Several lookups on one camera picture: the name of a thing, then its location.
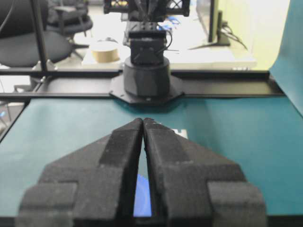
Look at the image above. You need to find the black computer monitor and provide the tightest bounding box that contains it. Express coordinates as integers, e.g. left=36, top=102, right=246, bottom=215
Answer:
left=189, top=0, right=231, bottom=50

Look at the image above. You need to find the white desk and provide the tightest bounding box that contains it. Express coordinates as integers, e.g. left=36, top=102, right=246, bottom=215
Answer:
left=81, top=13, right=257, bottom=70

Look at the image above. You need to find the black office chair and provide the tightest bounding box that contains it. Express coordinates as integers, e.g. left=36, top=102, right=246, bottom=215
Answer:
left=0, top=0, right=72, bottom=68
left=46, top=0, right=93, bottom=39

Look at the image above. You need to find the black vertical frame post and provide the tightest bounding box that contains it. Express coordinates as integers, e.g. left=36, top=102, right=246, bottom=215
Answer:
left=29, top=0, right=57, bottom=72

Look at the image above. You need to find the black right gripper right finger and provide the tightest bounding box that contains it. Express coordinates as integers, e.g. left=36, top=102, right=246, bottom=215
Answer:
left=143, top=118, right=267, bottom=227

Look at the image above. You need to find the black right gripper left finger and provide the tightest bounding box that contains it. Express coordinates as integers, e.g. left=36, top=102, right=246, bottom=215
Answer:
left=15, top=118, right=143, bottom=227

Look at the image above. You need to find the brown tape roll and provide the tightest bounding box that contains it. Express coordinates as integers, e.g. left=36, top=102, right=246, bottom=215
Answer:
left=90, top=41, right=119, bottom=63

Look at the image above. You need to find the large blue plastic gear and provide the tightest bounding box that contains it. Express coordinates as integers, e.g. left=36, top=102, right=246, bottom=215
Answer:
left=133, top=174, right=152, bottom=217

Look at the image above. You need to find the black aluminium frame rail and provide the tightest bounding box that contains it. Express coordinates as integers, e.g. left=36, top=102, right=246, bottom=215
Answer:
left=0, top=68, right=284, bottom=104

